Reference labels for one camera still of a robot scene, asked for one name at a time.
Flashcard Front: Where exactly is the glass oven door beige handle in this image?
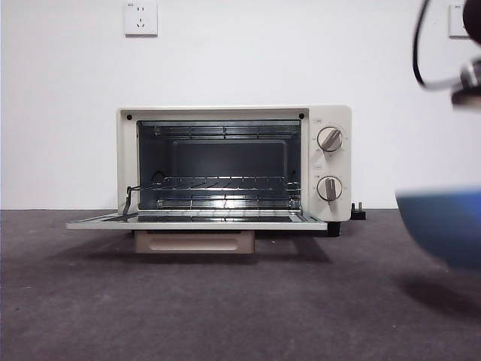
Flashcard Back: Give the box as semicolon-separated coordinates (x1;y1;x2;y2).
66;208;329;255

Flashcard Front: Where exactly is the blue ribbed bowl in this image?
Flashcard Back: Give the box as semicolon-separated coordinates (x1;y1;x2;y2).
395;183;481;271

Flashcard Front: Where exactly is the beige oven timer knob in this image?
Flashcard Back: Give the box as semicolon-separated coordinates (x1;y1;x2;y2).
316;174;344;202

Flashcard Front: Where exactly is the white Toshiba toaster oven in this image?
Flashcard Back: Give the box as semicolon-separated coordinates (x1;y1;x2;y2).
116;104;353;238

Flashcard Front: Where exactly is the beige oven temperature knob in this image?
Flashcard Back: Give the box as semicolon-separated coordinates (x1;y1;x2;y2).
316;126;344;153

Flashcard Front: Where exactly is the metal oven wire rack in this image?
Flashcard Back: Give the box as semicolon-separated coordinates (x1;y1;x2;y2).
151;174;302;190

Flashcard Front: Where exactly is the white wall socket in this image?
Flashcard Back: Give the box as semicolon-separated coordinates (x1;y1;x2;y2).
124;0;159;38
448;4;471;40

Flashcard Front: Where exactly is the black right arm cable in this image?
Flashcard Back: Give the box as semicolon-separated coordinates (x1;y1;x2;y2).
410;0;467;92

